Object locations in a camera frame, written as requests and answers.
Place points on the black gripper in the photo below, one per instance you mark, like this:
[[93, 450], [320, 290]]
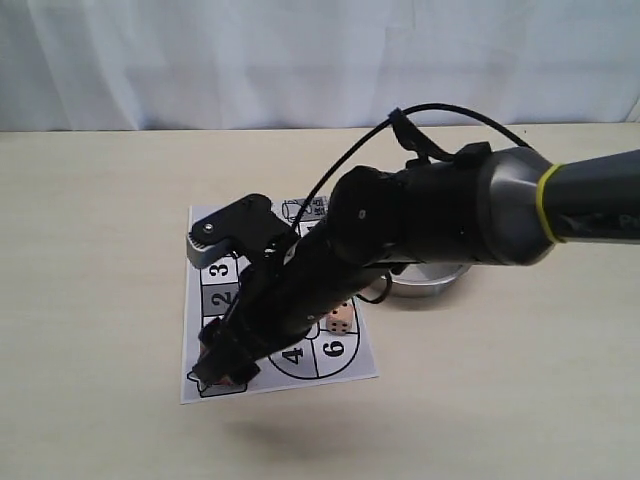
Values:
[[278, 302]]

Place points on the red cylinder game piece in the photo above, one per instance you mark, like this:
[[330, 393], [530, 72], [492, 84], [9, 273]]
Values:
[[224, 381]]

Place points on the wooden die black pips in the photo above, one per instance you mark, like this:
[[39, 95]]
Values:
[[339, 321]]

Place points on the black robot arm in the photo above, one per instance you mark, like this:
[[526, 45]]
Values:
[[482, 207]]

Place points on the paper number game board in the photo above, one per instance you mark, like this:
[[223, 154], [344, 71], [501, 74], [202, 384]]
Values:
[[318, 358]]

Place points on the stainless steel round bowl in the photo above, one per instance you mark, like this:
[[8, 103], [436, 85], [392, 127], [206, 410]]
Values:
[[425, 280]]

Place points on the white backdrop curtain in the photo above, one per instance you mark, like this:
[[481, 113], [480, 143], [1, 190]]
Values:
[[138, 65]]

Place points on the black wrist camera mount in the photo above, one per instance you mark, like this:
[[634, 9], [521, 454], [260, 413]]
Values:
[[247, 227]]

